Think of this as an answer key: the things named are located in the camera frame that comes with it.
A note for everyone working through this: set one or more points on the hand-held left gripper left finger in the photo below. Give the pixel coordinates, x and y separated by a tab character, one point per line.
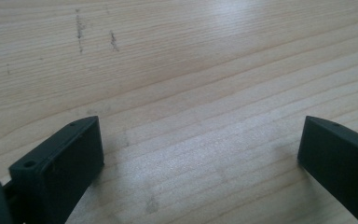
59	168

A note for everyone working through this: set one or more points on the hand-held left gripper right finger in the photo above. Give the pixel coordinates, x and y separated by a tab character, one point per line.
341	155

